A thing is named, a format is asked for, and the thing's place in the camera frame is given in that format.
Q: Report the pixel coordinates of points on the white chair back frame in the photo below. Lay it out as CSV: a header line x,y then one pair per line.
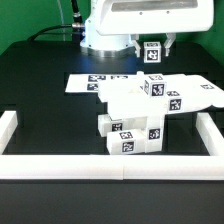
x,y
184,93

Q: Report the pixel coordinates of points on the white right fence bar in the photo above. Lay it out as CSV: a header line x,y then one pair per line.
x,y
210,134

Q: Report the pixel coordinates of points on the white fence bar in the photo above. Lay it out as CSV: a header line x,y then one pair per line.
x,y
210,134
92,167
8,124

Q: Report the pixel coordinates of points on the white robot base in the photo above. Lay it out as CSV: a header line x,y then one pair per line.
x,y
103,46

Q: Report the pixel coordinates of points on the white front fence bar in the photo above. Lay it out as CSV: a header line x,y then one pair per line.
x,y
92,167

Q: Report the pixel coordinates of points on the white marker sheet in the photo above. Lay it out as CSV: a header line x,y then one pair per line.
x,y
94,83

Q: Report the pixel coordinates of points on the white left fence bar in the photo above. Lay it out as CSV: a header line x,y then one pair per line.
x,y
8,124

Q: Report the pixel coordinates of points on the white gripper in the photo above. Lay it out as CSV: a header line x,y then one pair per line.
x,y
116,17

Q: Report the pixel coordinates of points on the small white tagged cube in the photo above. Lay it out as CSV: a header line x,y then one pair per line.
x,y
152,52

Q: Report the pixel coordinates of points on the white chair seat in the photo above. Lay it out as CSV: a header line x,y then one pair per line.
x,y
154,133

